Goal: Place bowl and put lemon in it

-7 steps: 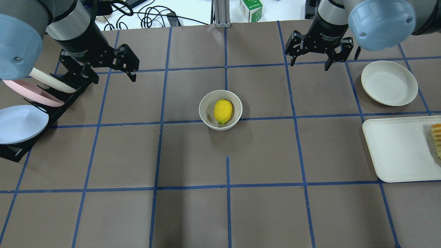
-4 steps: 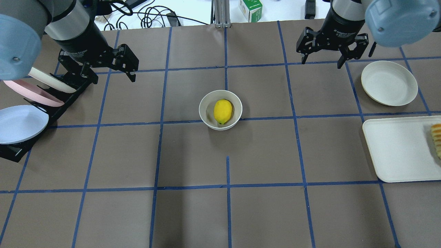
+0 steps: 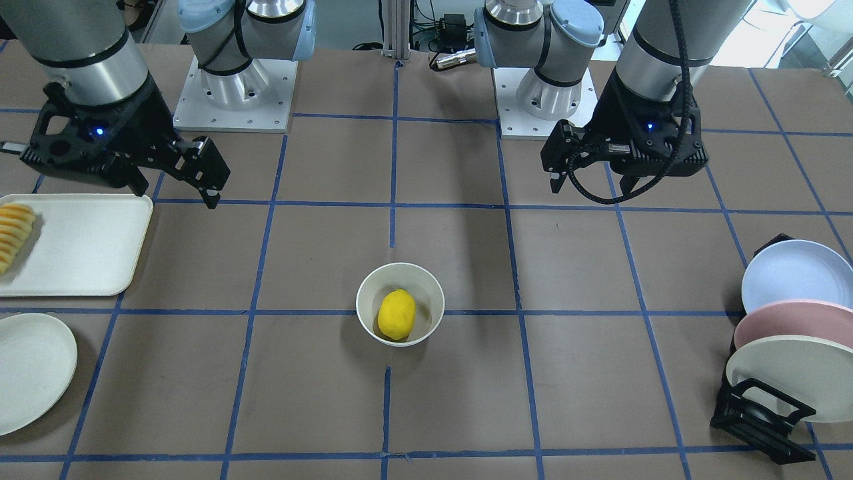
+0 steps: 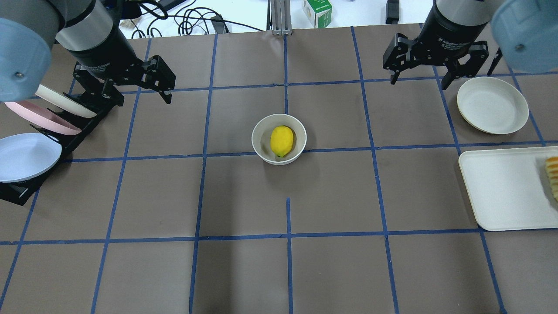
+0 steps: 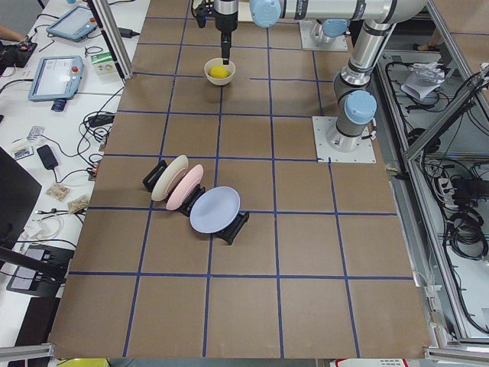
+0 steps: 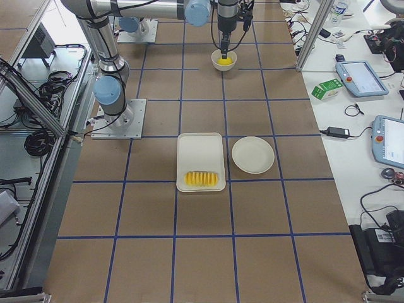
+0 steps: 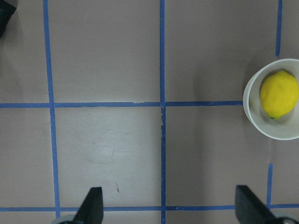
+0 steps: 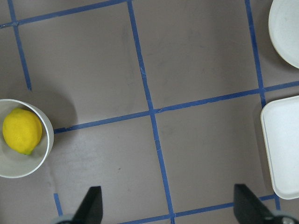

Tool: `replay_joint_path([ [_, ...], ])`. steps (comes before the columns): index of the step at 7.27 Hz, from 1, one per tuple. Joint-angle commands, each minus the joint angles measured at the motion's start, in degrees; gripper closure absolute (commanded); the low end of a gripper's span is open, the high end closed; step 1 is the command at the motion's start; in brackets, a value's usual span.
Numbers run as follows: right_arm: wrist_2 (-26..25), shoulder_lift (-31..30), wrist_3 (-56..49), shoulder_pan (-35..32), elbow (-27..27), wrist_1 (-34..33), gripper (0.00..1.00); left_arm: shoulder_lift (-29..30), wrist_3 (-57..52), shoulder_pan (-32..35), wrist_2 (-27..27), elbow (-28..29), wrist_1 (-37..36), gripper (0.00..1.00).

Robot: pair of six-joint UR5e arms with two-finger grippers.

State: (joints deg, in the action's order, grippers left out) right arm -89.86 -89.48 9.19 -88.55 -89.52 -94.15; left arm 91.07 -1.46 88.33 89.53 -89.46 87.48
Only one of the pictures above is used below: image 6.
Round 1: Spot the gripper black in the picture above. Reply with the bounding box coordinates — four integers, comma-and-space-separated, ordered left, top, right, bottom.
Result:
217, 9, 237, 59

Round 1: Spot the white deep bowl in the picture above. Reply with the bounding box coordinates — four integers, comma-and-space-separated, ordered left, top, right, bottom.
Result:
211, 49, 237, 71

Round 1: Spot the yellow lemon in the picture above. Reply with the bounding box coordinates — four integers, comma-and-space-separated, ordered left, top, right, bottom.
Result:
217, 57, 233, 66

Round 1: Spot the cream rectangular tray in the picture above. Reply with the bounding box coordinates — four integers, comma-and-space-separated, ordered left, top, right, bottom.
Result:
176, 133, 226, 193

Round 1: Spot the green white carton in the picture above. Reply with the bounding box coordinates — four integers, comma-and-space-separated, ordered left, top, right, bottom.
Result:
311, 78, 343, 100

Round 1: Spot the cream round plate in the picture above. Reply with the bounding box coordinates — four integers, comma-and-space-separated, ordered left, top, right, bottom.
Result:
232, 136, 275, 174

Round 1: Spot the blue teach pendant upper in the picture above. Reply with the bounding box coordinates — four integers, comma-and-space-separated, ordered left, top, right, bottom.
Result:
335, 61, 389, 97

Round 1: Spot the blue teach pendant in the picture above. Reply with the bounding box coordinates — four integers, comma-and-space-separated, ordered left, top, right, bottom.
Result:
335, 61, 389, 97
372, 115, 403, 168

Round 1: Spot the black power adapter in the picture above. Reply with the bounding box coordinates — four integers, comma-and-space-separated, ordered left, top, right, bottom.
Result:
319, 126, 350, 139

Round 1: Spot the sliced yellow fruit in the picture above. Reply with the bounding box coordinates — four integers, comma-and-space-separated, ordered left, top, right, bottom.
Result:
184, 171, 219, 187

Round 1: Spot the grey electronics box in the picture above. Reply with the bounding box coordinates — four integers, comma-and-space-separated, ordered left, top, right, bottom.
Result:
17, 23, 56, 68

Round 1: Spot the blue teach pendant lower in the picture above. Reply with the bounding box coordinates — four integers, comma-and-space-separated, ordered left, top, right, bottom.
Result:
372, 115, 403, 168

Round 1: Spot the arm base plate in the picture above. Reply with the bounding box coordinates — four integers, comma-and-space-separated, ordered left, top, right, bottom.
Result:
117, 17, 158, 44
90, 99, 146, 140

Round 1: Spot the aluminium frame post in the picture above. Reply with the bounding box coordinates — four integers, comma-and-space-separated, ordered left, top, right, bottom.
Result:
296, 0, 334, 71

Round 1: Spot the small black cable loop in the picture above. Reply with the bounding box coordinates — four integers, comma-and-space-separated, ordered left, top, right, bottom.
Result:
344, 103, 364, 117

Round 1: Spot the black cable bundle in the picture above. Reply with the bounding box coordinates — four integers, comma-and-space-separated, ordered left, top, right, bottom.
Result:
24, 129, 54, 157

